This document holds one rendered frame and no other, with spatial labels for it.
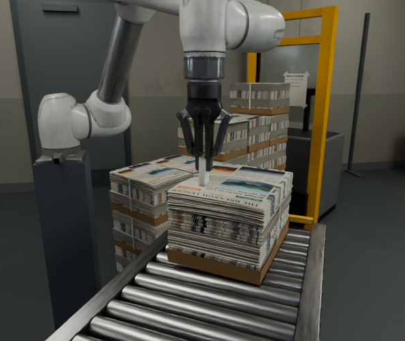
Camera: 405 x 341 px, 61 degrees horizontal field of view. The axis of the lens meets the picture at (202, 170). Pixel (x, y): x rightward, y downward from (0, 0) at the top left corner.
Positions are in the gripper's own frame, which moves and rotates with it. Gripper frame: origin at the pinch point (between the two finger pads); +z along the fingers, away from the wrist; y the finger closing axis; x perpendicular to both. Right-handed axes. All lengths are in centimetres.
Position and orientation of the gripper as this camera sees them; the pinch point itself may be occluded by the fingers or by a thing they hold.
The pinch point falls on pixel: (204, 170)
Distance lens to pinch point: 79.7
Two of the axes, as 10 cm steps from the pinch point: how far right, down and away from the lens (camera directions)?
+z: 0.0, 9.6, 2.7
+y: -9.3, -1.0, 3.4
